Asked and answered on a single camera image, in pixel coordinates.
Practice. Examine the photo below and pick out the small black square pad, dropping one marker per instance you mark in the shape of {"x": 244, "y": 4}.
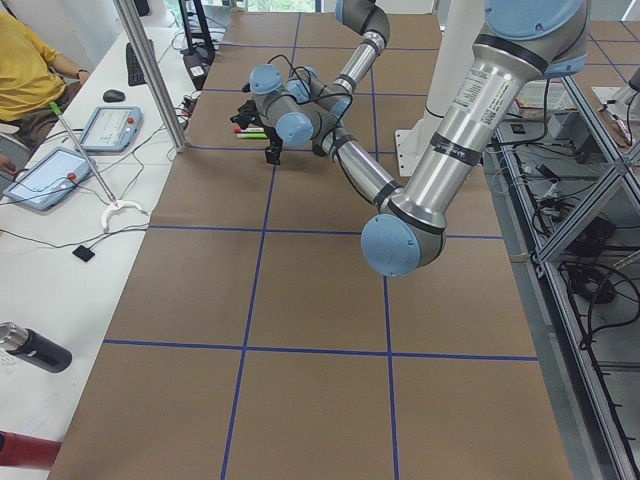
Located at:
{"x": 83, "y": 253}

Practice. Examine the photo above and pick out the green highlighter pen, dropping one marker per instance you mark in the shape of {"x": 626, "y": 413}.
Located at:
{"x": 252, "y": 135}

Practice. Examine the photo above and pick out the near teach pendant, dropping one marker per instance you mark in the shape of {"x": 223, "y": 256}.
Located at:
{"x": 49, "y": 181}

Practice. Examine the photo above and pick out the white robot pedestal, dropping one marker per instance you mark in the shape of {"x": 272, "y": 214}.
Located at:
{"x": 464, "y": 20}

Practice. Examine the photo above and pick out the red capped white marker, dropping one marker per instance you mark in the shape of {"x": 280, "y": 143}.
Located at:
{"x": 251, "y": 130}

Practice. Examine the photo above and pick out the black computer mouse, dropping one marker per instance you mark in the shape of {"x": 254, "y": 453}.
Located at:
{"x": 113, "y": 96}

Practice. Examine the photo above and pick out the white reacher grabber stick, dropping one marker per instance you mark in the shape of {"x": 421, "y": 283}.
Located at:
{"x": 115, "y": 205}

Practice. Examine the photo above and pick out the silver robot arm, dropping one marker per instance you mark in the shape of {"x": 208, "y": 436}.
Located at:
{"x": 519, "y": 42}
{"x": 304, "y": 108}

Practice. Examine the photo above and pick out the red object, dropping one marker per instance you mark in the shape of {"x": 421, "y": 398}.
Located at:
{"x": 28, "y": 452}

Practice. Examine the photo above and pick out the black water bottle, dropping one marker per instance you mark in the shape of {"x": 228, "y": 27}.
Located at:
{"x": 33, "y": 348}

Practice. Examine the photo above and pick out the teach pendant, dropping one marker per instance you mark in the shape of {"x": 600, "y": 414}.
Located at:
{"x": 49, "y": 181}
{"x": 111, "y": 129}

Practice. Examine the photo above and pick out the person in yellow shirt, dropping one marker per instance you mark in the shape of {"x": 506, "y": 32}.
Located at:
{"x": 33, "y": 75}

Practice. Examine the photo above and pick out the brown paper table mat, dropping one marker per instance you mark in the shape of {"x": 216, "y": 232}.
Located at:
{"x": 253, "y": 341}

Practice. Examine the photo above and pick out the black keyboard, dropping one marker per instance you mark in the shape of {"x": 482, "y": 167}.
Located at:
{"x": 135, "y": 74}

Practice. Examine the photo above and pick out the aluminium frame shelf rack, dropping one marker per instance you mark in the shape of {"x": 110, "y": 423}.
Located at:
{"x": 567, "y": 172}

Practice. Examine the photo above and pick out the aluminium frame post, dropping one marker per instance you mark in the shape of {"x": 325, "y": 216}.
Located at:
{"x": 136, "y": 33}

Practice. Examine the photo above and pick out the far teach pendant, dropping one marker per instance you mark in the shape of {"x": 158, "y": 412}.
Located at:
{"x": 111, "y": 129}

